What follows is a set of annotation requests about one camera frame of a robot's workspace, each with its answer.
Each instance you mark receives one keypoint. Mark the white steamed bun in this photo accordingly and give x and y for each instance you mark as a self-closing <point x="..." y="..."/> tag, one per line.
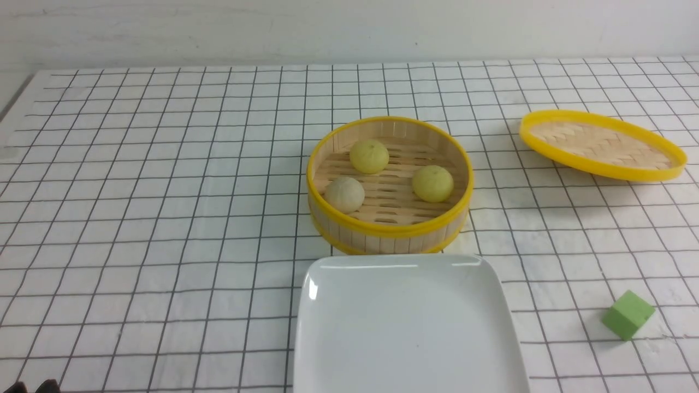
<point x="345" y="194"/>

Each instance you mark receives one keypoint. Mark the yellow steamed bun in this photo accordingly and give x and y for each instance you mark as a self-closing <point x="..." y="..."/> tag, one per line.
<point x="433" y="184"/>
<point x="369" y="156"/>

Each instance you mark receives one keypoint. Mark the white square ceramic plate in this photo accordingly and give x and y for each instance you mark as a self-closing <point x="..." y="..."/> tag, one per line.
<point x="406" y="323"/>

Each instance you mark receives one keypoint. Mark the black white grid tablecloth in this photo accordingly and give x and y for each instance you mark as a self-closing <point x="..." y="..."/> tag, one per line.
<point x="156" y="233"/>

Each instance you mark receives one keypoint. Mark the yellow rimmed bamboo steamer basket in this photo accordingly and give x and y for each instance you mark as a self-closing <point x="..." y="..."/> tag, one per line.
<point x="392" y="219"/>

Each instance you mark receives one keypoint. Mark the green foam cube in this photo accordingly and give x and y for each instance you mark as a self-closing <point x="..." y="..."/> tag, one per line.
<point x="627" y="315"/>

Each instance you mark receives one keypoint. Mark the yellow rimmed woven steamer lid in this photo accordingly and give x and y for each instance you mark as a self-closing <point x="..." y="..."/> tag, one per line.
<point x="602" y="146"/>

